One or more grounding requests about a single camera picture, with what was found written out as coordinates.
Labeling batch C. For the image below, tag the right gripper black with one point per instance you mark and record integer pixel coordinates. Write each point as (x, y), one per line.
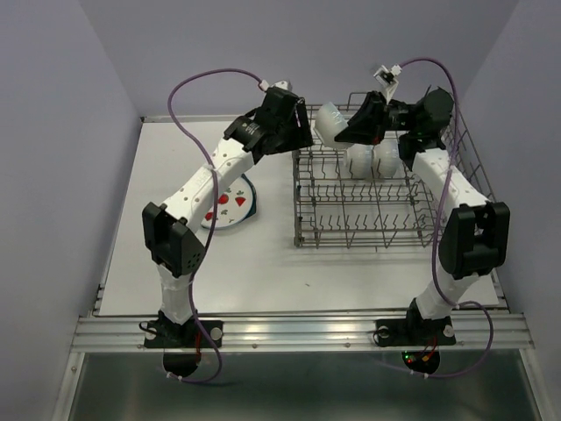
(366, 124)

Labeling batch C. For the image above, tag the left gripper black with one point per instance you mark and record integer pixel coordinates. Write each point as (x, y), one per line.
(301, 137)

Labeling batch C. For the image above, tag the white ribbed bowl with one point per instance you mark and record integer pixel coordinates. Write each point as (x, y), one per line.
(358, 160)
(386, 158)
(329, 122)

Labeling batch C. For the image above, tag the white plate red strawberries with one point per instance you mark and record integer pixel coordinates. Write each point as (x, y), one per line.
(232, 207)

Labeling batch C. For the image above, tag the dark teal square plate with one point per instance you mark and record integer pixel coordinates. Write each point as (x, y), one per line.
(251, 197)

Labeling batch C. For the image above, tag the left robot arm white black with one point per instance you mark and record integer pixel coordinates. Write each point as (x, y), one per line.
(170, 227)

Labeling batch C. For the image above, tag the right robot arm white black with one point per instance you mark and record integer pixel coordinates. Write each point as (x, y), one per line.
(471, 231)

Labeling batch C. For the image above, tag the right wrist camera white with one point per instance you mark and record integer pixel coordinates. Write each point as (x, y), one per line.
(388, 79)

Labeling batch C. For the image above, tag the grey wire dish rack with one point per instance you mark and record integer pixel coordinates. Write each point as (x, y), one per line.
(333, 209)

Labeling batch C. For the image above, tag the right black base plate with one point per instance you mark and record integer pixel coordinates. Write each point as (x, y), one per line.
(401, 332)

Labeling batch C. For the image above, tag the aluminium mounting rail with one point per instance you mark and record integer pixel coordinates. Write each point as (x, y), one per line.
(327, 331)

